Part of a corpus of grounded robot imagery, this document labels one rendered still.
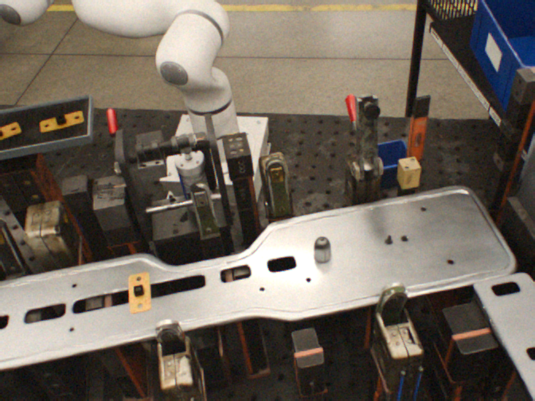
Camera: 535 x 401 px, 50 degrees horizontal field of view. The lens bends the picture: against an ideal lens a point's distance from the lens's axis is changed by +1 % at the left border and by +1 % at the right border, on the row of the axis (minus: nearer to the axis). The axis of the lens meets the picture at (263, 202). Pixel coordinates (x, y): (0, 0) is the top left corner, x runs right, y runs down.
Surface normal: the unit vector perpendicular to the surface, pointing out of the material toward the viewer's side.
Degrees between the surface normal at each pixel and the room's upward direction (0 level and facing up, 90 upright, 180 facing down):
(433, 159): 0
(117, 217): 90
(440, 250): 0
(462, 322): 0
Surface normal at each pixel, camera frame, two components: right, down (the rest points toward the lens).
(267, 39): -0.10, -0.68
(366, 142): 0.16, 0.60
